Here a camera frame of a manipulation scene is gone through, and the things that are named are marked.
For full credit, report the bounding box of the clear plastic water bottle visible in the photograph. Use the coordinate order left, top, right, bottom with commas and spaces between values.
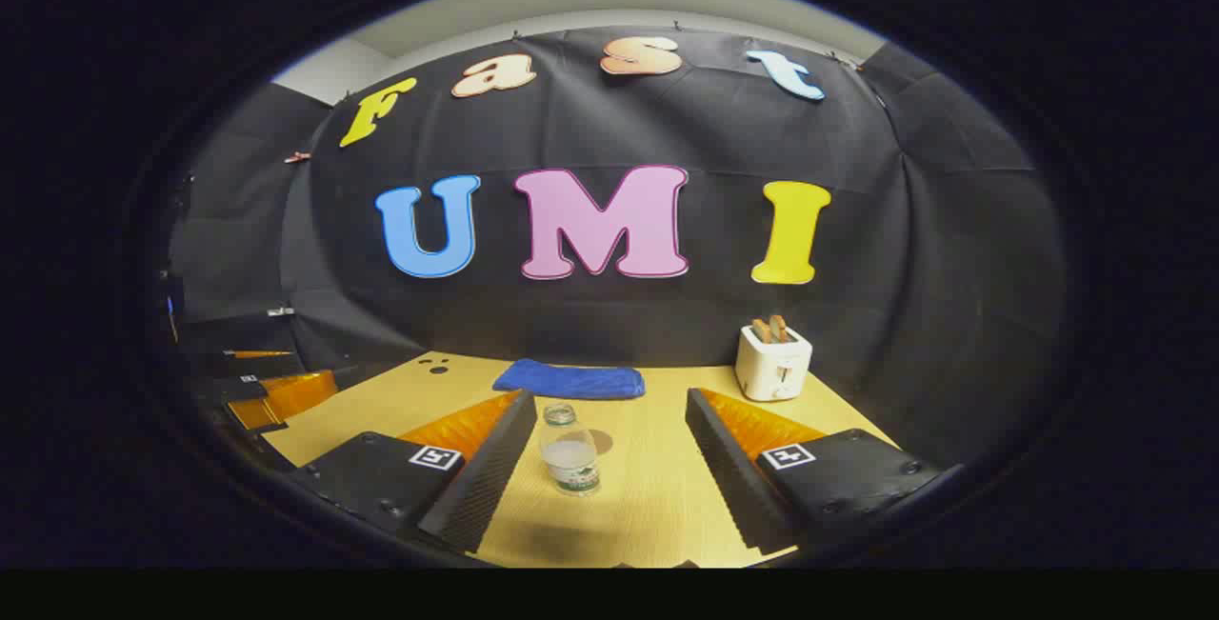
539, 403, 601, 497

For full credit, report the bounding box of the blue towel cloth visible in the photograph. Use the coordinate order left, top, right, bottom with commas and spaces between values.
492, 359, 647, 401

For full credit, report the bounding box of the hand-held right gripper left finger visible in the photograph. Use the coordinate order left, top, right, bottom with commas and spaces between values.
290, 390, 539, 554

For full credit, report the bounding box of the white toaster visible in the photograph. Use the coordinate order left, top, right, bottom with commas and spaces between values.
735, 323, 813, 402

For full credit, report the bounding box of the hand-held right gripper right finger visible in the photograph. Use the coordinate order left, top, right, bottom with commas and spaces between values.
686, 388, 963, 554

